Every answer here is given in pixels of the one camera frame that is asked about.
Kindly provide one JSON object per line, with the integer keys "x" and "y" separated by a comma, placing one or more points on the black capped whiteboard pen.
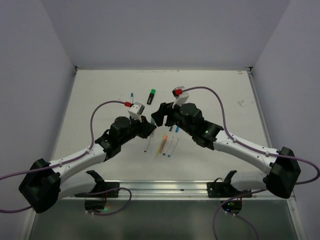
{"x": 147, "y": 144}

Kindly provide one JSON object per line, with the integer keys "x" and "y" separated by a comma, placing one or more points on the aluminium front rail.
{"x": 145, "y": 189}

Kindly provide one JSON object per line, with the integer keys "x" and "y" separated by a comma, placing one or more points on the black green capped highlighter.
{"x": 151, "y": 96}

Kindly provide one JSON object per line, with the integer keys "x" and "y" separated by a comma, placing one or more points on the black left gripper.
{"x": 146, "y": 127}

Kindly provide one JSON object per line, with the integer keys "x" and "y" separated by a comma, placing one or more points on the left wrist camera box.
{"x": 136, "y": 111}

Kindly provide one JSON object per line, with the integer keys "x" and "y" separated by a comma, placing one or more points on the pale green translucent highlighter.
{"x": 152, "y": 121}

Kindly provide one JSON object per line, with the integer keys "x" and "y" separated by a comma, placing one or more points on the dark green capped marker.
{"x": 168, "y": 147}

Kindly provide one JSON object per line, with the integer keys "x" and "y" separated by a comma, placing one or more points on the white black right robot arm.
{"x": 276, "y": 171}

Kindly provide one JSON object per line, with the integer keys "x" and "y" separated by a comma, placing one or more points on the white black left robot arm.
{"x": 51, "y": 181}

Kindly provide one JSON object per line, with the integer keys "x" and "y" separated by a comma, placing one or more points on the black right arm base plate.
{"x": 217, "y": 189}

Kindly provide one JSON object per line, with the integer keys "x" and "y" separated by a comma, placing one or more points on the aluminium side rail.
{"x": 262, "y": 120}

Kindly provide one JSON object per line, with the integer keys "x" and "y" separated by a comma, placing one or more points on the orange brown highlighter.
{"x": 163, "y": 143}

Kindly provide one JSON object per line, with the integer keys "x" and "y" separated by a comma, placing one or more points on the blue capped white marker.
{"x": 172, "y": 148}

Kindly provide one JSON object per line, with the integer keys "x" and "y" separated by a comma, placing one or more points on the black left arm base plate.
{"x": 98, "y": 202}

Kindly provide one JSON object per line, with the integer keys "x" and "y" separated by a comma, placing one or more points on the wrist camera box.
{"x": 180, "y": 96}
{"x": 136, "y": 111}

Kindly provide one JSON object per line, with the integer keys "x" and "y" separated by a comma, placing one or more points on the yellow slim highlighter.
{"x": 160, "y": 146}

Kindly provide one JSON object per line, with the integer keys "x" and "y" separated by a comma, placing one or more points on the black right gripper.
{"x": 159, "y": 115}

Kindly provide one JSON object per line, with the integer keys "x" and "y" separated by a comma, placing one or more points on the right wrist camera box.
{"x": 180, "y": 96}

